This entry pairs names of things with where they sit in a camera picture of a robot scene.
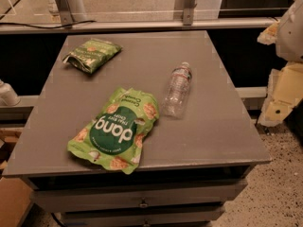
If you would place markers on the dark green jalapeno chip bag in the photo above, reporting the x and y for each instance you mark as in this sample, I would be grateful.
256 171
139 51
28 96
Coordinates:
91 55

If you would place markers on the left metal bracket post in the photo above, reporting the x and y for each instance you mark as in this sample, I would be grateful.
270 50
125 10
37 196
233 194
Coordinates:
64 12

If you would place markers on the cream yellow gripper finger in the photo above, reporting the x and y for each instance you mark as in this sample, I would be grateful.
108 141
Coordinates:
284 93

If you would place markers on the right metal bracket post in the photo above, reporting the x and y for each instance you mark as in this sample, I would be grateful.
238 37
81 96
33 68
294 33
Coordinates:
188 12

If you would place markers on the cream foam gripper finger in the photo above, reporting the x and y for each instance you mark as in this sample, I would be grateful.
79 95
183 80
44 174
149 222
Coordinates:
269 35

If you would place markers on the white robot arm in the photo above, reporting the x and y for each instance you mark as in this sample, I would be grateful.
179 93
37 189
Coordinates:
289 42

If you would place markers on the white pipe on left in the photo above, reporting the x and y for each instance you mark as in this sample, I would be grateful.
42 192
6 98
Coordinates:
8 95

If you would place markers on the clear plastic water bottle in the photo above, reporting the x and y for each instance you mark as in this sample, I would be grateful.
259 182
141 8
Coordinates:
175 99

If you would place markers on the metal bracket post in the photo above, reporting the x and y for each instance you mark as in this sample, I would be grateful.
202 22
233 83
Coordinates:
64 12
188 12

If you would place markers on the brown cardboard box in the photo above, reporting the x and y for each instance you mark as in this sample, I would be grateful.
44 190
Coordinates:
14 194

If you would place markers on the light green dang chip bag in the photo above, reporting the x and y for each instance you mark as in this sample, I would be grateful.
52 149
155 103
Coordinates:
114 139

